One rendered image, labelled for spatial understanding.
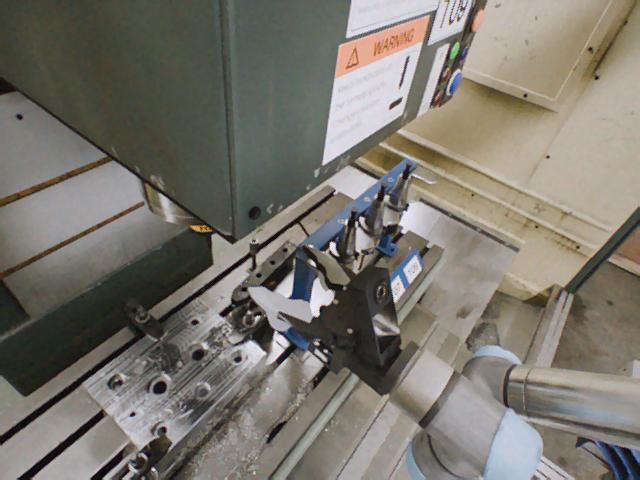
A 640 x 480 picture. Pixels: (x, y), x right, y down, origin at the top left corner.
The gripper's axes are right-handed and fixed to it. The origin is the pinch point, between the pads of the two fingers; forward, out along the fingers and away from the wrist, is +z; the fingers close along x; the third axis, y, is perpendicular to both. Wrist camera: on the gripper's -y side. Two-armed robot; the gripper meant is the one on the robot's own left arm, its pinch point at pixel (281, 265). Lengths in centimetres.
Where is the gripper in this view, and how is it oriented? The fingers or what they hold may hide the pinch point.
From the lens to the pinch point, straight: 51.2
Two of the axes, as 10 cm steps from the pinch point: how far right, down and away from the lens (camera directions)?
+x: 6.3, -4.9, 6.0
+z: -7.6, -5.3, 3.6
